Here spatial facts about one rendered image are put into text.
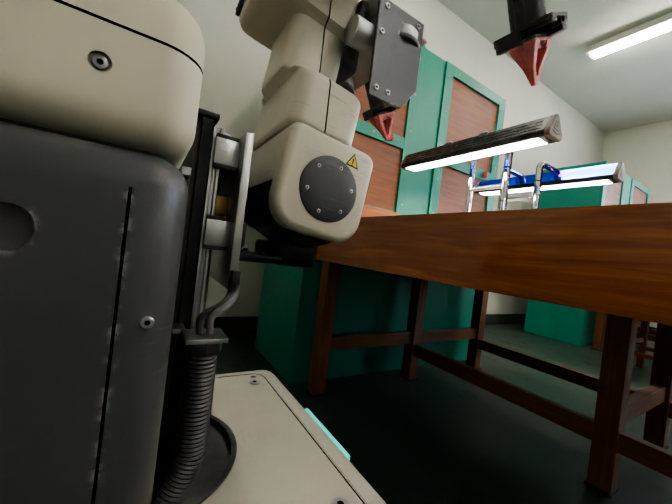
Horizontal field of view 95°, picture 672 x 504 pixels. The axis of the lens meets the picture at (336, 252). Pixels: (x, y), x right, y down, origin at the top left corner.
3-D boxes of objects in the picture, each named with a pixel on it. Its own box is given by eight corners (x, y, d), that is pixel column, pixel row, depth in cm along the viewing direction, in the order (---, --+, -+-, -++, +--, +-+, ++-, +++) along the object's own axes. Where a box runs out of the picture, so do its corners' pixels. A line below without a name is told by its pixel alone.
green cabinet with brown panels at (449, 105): (314, 200, 137) (340, -12, 137) (271, 207, 184) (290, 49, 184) (489, 238, 210) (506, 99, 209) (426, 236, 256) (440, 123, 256)
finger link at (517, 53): (530, 88, 63) (524, 37, 60) (571, 73, 57) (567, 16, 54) (512, 92, 59) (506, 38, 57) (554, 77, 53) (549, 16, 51)
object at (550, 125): (549, 133, 89) (552, 108, 89) (398, 168, 142) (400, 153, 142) (562, 141, 93) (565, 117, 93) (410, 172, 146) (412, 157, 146)
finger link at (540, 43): (518, 92, 65) (512, 43, 62) (556, 78, 59) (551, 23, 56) (500, 96, 62) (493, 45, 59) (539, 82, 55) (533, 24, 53)
